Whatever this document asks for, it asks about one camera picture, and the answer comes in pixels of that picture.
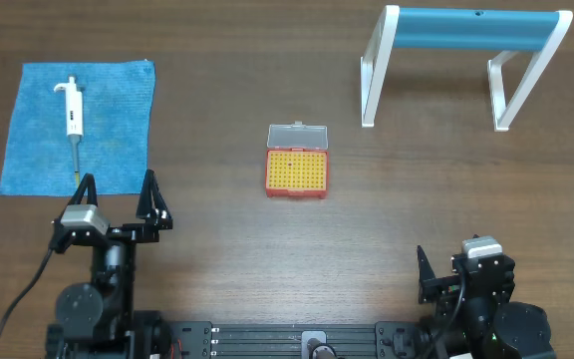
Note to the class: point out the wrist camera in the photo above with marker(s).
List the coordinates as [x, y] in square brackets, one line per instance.
[85, 217]
[481, 247]

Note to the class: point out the mounting rail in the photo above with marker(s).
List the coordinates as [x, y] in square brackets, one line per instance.
[292, 341]

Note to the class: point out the blue cloth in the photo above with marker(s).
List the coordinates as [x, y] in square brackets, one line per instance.
[117, 124]

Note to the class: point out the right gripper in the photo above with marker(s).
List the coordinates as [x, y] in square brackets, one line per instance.
[486, 276]

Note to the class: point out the white and blue stand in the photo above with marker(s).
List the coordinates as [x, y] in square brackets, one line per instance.
[466, 29]

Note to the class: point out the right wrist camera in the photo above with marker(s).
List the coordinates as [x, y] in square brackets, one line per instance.
[481, 247]

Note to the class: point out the white pipette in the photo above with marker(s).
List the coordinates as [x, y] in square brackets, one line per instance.
[74, 112]

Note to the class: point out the red and yellow tip box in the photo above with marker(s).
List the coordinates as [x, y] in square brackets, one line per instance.
[297, 172]

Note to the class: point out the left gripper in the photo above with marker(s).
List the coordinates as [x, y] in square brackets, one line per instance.
[135, 232]

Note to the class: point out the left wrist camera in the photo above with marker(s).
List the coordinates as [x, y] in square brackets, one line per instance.
[85, 217]

